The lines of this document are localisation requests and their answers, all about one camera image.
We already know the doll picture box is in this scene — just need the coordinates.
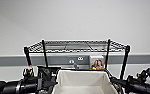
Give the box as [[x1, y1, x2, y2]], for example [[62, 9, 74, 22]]
[[89, 55, 106, 71]]

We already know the pale basket with white lining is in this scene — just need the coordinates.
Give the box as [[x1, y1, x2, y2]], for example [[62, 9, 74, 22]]
[[50, 69, 119, 94]]

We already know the black wire shelf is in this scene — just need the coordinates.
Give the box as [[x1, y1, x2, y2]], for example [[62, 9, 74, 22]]
[[23, 38, 132, 81]]

